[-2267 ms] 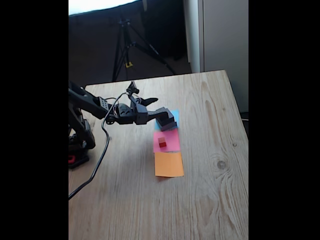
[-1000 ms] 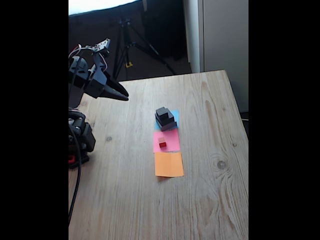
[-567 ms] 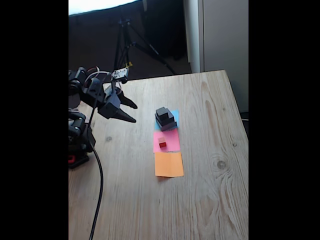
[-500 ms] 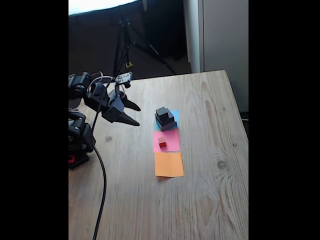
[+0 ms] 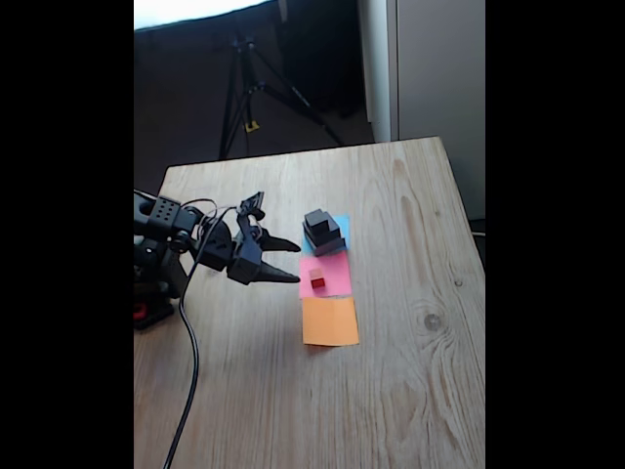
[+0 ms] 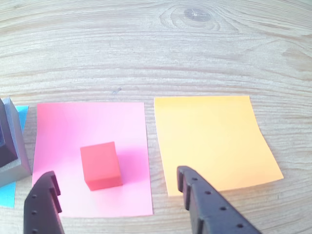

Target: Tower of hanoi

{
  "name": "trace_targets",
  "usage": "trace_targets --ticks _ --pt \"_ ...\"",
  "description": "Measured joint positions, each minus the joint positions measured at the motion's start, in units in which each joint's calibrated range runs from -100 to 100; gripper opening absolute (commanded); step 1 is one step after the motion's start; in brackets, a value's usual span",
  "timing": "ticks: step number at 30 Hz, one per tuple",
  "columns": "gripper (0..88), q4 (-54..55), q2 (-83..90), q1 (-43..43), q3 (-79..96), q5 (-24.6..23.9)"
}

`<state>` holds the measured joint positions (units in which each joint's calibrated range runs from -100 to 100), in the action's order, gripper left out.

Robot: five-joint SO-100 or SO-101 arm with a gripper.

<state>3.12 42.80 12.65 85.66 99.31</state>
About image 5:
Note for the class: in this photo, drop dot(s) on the red cube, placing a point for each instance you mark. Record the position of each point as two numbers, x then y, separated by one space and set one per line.
317 278

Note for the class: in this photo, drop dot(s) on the small black foam block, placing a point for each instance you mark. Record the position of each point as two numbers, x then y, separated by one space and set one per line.
316 217

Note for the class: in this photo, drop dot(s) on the large grey foam block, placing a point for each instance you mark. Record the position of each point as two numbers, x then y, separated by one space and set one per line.
332 248

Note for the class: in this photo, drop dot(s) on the medium dark foam block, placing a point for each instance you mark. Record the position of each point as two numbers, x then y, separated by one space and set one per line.
332 229

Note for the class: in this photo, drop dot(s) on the pink paper sheet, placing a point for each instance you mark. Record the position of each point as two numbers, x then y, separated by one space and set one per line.
342 273

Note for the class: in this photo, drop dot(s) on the blue paper sheet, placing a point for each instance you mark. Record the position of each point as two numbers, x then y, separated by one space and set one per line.
344 225

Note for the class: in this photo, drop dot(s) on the orange paper sheet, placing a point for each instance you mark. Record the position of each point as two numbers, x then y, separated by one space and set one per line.
332 322

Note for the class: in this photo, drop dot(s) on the red and black table clamp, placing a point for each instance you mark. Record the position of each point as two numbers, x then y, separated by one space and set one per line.
151 316

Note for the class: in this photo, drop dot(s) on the yellow tape marker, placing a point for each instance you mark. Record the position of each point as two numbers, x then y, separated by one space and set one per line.
251 127

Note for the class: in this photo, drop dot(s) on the black tripod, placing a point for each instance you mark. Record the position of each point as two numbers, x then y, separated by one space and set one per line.
242 78

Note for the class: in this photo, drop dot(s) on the white cabinet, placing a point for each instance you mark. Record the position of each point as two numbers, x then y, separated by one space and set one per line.
439 73

